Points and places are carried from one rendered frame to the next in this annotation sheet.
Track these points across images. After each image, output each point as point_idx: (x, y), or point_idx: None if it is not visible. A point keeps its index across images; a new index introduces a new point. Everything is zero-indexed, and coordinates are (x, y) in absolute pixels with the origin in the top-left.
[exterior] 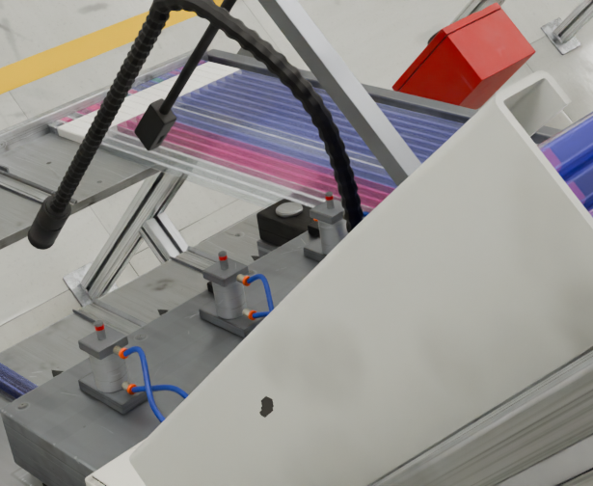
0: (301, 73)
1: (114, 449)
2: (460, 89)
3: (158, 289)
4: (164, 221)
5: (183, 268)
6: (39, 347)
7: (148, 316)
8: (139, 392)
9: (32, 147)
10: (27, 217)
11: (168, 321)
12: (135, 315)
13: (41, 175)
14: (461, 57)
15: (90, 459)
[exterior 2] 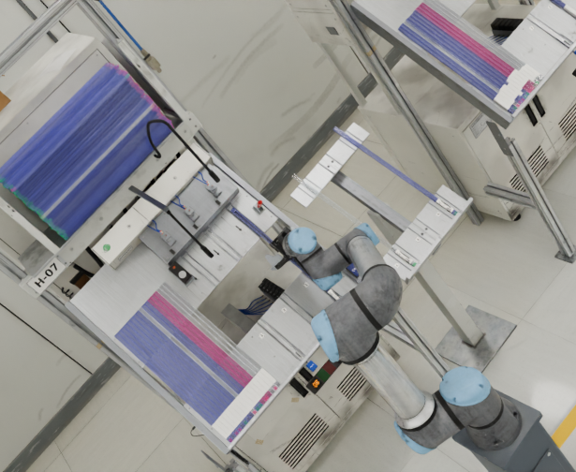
0: (186, 413)
1: None
2: None
3: (221, 265)
4: None
5: (215, 275)
6: (247, 241)
7: (221, 252)
8: (207, 185)
9: (285, 372)
10: (271, 315)
11: (206, 215)
12: (225, 253)
13: (274, 346)
14: None
15: (214, 169)
